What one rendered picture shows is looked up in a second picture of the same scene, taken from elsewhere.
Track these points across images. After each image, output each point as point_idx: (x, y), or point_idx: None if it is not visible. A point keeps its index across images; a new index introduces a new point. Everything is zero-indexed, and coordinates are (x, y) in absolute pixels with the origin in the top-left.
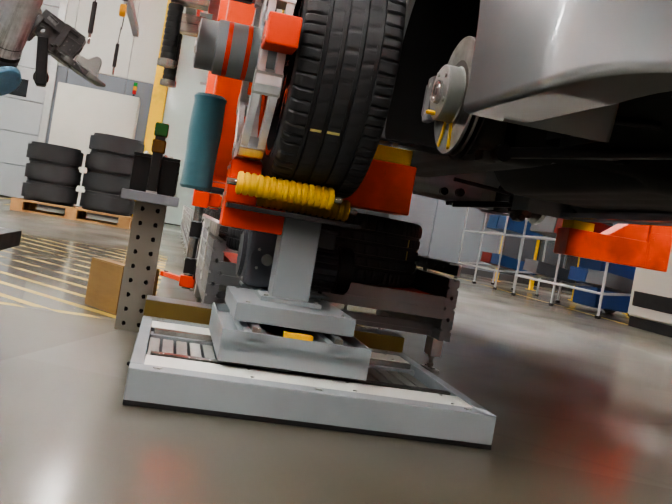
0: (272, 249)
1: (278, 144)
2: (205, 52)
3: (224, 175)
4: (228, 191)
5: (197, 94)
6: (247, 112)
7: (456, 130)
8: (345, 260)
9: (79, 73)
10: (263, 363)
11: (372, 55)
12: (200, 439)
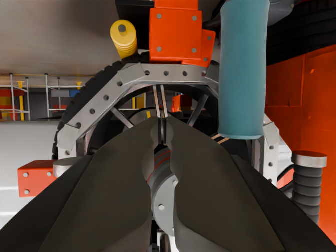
0: None
1: (92, 82)
2: (155, 184)
3: (329, 53)
4: (150, 19)
5: (236, 135)
6: (94, 106)
7: (140, 120)
8: (212, 29)
9: (177, 184)
10: None
11: None
12: None
